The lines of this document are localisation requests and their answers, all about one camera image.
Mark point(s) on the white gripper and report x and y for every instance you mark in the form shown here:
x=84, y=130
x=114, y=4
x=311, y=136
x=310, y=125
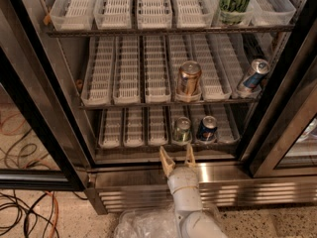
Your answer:
x=181, y=178

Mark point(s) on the green soda can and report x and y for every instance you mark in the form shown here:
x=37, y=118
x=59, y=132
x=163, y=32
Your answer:
x=181, y=130

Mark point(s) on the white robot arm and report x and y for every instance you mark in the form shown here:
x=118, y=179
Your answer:
x=190, y=219

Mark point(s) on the dark blue soda can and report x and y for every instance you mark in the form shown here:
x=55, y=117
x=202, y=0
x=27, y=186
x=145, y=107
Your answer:
x=207, y=129

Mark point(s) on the gold copper soda can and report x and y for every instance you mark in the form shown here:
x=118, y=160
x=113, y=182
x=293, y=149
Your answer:
x=189, y=74

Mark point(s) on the stainless steel fridge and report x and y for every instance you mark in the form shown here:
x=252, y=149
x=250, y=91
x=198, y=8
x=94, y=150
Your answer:
x=144, y=69

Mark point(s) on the blue silver soda can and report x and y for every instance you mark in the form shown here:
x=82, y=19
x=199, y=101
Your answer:
x=256, y=72

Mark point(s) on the open glass fridge door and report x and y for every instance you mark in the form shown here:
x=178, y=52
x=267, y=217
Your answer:
x=36, y=75

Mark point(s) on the tall green lime can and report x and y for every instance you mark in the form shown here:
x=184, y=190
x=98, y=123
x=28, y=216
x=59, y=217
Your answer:
x=233, y=12

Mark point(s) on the crumpled clear plastic bag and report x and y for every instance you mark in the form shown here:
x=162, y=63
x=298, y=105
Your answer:
x=154, y=223

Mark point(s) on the bottom wire shelf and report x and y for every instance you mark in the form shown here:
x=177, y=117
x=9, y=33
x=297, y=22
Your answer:
x=173, y=148

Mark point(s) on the wire shelf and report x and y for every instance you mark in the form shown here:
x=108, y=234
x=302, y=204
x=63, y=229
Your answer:
x=173, y=148
x=167, y=32
x=171, y=103

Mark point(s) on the middle wire shelf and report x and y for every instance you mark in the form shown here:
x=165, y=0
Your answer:
x=171, y=103

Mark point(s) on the top wire shelf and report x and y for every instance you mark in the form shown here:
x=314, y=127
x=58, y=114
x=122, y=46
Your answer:
x=167, y=32

